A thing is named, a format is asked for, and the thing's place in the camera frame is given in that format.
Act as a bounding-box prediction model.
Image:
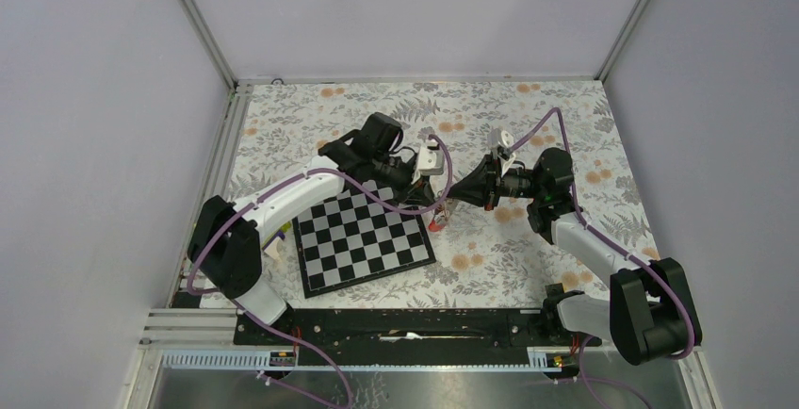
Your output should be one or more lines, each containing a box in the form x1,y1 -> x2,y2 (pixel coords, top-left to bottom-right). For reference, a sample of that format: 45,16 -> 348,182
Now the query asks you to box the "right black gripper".
445,151 -> 546,212

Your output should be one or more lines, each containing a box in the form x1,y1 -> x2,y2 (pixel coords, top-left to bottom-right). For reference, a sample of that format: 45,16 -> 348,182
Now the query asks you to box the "keyring chain with red tag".
428,201 -> 456,233

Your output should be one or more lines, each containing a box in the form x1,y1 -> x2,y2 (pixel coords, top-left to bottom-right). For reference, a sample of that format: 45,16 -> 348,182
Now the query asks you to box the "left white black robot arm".
187,113 -> 453,344

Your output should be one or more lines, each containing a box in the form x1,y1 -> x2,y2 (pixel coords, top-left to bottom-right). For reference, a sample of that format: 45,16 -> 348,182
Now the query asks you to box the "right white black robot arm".
448,148 -> 702,365

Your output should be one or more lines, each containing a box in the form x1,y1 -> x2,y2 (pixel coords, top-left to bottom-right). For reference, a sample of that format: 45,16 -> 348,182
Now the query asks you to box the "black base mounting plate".
233,308 -> 586,368

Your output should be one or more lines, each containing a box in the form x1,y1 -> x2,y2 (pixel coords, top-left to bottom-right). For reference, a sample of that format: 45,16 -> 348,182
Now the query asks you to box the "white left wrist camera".
415,139 -> 446,177

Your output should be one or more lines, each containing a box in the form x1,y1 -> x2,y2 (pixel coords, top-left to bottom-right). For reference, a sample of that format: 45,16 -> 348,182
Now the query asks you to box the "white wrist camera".
488,128 -> 517,175
415,139 -> 446,177

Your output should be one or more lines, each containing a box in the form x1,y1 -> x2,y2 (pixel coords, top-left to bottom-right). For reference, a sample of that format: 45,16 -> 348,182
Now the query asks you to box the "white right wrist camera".
488,128 -> 517,175

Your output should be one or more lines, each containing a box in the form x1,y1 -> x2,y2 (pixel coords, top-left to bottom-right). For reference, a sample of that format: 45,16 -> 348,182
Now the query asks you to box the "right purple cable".
505,106 -> 698,409

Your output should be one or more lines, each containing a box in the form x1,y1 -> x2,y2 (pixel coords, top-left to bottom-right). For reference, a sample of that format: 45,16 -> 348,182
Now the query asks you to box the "purple cable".
505,106 -> 698,409
186,134 -> 454,409

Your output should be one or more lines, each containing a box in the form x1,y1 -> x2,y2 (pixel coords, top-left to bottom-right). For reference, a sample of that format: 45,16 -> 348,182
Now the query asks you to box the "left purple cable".
186,134 -> 454,409

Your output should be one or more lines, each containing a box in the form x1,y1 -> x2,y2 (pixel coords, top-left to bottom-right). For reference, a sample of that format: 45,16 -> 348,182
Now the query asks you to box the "grey slotted cable duct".
162,348 -> 562,372

